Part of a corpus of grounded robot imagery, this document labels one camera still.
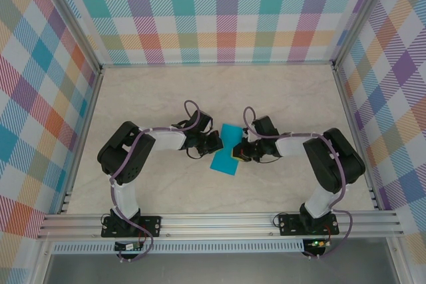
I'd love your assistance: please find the aluminium corner post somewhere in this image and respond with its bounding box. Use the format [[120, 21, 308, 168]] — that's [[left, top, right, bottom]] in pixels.
[[39, 0, 104, 74], [331, 0, 402, 67]]

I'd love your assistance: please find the aluminium back frame rail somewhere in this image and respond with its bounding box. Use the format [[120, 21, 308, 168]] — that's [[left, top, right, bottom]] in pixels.
[[101, 61, 335, 69]]

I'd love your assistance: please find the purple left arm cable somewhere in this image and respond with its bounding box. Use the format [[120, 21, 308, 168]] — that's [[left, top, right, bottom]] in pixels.
[[110, 99, 202, 263]]

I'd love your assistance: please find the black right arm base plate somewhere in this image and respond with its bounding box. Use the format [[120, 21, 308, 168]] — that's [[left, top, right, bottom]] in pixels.
[[278, 213, 339, 237]]

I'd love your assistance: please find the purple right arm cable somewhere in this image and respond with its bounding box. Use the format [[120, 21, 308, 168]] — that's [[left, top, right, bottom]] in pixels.
[[242, 106, 354, 260]]

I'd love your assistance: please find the long aluminium mounting rail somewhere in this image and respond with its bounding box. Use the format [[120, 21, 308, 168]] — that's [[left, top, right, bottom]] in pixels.
[[37, 211, 405, 240]]

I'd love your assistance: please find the perforated white cable tray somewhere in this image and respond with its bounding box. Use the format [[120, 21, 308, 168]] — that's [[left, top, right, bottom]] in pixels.
[[53, 239, 306, 254]]

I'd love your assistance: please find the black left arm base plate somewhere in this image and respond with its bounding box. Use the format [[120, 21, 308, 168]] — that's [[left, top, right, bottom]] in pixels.
[[101, 215, 163, 238]]

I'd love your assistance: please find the blue paper sheet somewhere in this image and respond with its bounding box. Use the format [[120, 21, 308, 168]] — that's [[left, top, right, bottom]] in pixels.
[[209, 123, 244, 177]]

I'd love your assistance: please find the aluminium side frame rail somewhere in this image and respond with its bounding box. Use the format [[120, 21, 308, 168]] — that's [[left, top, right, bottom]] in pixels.
[[58, 67, 105, 215], [332, 66, 382, 211]]

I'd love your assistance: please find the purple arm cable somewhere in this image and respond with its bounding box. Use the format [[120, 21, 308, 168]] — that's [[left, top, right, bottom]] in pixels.
[[242, 106, 354, 260], [110, 99, 202, 263]]

